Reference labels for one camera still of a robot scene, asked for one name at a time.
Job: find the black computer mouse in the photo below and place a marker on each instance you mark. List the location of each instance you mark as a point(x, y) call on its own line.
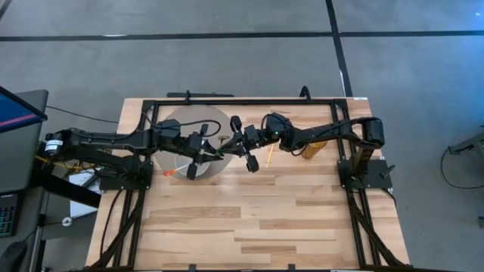
point(11, 257)

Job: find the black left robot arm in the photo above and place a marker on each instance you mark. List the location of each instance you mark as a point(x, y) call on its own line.
point(113, 141)

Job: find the black desk beam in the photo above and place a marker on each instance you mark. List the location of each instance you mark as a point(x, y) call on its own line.
point(68, 189)

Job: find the black table bracket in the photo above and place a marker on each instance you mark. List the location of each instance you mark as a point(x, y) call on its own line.
point(291, 267)
point(193, 267)

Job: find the large grey round plate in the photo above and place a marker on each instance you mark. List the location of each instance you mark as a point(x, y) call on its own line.
point(185, 113)

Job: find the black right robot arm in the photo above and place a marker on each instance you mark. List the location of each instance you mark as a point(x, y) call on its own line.
point(332, 132)

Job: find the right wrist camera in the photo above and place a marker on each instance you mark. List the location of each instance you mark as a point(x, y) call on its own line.
point(278, 126)

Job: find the small grey round bowl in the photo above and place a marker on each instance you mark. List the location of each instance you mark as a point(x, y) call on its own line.
point(180, 175)

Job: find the yellow wooden chopstick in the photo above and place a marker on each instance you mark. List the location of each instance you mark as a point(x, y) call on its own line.
point(270, 156)

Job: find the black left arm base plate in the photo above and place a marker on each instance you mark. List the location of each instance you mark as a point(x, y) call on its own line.
point(113, 183)

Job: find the black hook clamp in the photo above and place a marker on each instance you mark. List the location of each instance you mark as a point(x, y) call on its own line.
point(305, 94)

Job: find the black mount bar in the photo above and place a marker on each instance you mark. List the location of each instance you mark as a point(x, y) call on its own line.
point(200, 94)

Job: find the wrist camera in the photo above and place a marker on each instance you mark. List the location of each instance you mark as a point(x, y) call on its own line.
point(278, 126)
point(170, 128)

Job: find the black keyboard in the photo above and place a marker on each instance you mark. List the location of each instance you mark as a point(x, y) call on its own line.
point(7, 217)

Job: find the computer monitor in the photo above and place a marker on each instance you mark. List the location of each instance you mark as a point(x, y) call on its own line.
point(22, 158)
point(15, 113)

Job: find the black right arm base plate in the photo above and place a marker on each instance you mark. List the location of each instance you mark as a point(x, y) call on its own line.
point(374, 177)

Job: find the grey metal stand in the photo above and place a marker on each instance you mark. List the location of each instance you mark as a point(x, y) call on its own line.
point(469, 145)

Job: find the black aluminium table frame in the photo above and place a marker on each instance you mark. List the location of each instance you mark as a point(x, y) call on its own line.
point(246, 102)

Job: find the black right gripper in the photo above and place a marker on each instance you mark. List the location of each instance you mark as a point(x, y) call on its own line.
point(252, 136)

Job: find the white round disc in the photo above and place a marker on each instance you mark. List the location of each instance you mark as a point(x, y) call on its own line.
point(67, 221)

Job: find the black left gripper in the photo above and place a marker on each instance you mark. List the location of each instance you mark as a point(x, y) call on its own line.
point(194, 145)

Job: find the white panel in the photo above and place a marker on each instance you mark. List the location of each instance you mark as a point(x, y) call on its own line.
point(81, 196)

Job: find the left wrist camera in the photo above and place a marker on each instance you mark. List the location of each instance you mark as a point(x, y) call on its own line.
point(170, 128)

